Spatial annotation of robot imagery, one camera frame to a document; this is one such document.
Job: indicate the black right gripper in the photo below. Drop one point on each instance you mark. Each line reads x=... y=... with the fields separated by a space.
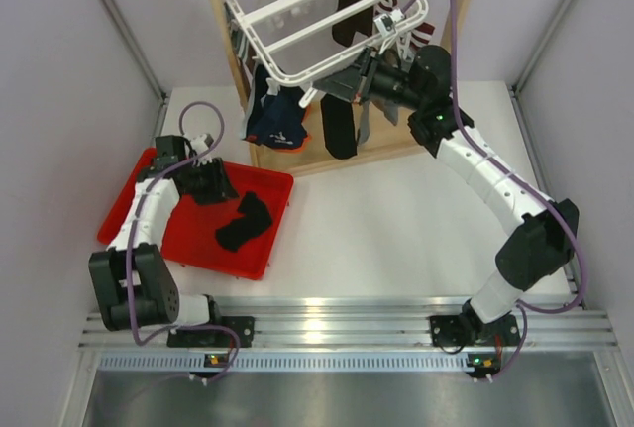
x=346 y=83

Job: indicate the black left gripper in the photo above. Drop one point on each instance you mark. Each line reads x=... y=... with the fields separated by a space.
x=221 y=187

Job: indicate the black sock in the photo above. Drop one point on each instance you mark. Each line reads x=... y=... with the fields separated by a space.
x=338 y=127
x=254 y=219

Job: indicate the white plastic clip hanger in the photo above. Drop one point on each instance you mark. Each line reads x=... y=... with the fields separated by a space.
x=310 y=47

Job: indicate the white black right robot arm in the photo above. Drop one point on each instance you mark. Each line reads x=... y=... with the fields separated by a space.
x=541 y=232

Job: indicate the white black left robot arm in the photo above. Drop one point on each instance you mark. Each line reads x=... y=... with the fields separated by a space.
x=131 y=280

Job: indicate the red plastic tray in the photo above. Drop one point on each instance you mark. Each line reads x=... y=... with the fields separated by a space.
x=209 y=214

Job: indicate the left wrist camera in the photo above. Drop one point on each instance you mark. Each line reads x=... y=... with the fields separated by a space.
x=199 y=148

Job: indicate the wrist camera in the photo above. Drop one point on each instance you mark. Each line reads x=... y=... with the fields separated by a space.
x=391 y=25
x=199 y=148

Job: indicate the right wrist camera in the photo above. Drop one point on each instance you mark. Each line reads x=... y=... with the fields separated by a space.
x=391 y=25

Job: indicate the wooden hanger stand frame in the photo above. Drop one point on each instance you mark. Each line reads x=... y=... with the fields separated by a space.
x=381 y=127

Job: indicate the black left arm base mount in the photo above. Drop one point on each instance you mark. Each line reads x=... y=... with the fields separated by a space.
x=242 y=326

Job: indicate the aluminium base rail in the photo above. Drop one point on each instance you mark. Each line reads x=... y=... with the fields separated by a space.
x=396 y=335

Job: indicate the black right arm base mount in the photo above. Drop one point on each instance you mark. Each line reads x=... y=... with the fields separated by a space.
x=475 y=333

